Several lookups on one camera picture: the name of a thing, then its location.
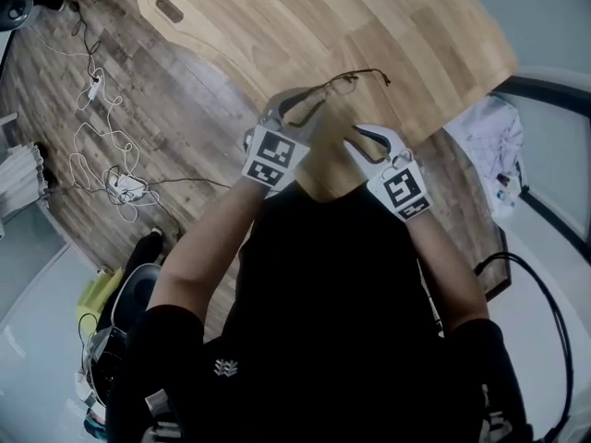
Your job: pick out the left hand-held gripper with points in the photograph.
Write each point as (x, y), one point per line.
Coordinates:
(272, 155)

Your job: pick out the person's left forearm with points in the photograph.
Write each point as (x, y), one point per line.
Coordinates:
(203, 247)

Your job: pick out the yellow-green stool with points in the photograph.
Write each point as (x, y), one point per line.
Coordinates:
(94, 291)

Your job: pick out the slim white power strip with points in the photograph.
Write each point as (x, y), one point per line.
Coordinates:
(94, 89)

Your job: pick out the black window frame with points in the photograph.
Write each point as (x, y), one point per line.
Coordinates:
(545, 91)

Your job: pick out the black office chair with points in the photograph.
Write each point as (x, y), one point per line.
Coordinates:
(138, 289)

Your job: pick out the person's right forearm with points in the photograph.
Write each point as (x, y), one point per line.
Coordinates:
(443, 270)

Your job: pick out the person's black clothing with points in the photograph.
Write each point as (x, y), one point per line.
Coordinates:
(332, 302)

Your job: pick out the stack of white boards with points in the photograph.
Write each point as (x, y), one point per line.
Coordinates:
(20, 173)

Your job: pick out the white crumpled cloth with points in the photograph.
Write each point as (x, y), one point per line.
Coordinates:
(485, 141)

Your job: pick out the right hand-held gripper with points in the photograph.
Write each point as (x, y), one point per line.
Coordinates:
(404, 189)

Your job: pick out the thin-framed eyeglasses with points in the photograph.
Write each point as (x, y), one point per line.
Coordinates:
(344, 86)

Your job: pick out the white power strip with plugs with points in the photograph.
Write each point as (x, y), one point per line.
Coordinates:
(127, 187)

